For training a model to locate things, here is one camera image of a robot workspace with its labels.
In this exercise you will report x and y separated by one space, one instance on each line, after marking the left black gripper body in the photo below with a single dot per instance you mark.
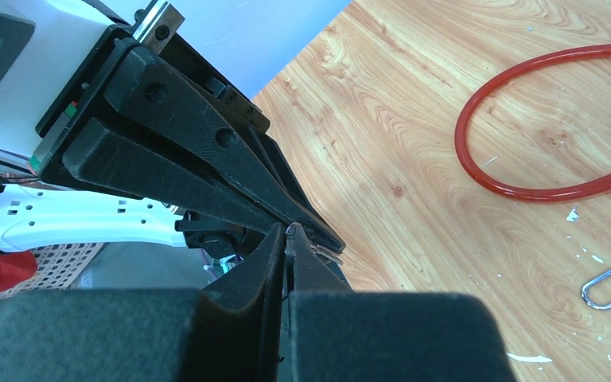
155 28

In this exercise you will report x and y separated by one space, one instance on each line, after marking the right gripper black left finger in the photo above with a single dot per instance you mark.
229 331

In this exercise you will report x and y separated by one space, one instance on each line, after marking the small silver key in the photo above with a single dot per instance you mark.
316 250

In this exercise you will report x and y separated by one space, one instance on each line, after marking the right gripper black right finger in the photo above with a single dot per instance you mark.
337 334

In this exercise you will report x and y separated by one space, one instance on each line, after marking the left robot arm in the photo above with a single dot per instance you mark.
35 213

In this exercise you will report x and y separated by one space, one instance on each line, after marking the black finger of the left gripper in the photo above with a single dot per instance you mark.
105 156
153 94

